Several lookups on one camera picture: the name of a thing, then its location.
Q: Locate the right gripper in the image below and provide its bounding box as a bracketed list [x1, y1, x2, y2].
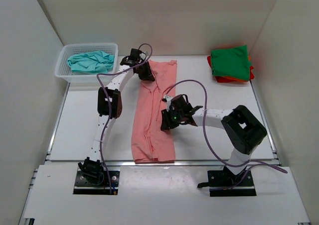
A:
[161, 107, 183, 130]

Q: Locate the pink t shirt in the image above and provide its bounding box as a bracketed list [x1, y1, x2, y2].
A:
[131, 60, 177, 163]

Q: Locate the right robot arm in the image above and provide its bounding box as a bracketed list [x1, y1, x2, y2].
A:
[160, 94, 267, 186]

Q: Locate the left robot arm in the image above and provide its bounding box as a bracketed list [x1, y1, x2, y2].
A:
[78, 47, 155, 186]

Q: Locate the teal t shirt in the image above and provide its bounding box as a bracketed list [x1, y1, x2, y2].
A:
[67, 51, 115, 74]

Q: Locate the green folded t shirt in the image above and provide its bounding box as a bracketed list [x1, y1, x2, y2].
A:
[210, 45, 250, 81]

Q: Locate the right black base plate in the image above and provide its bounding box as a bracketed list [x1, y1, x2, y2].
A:
[197, 170, 257, 197]

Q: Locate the aluminium table rail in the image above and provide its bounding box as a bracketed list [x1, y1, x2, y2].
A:
[44, 159, 280, 167]

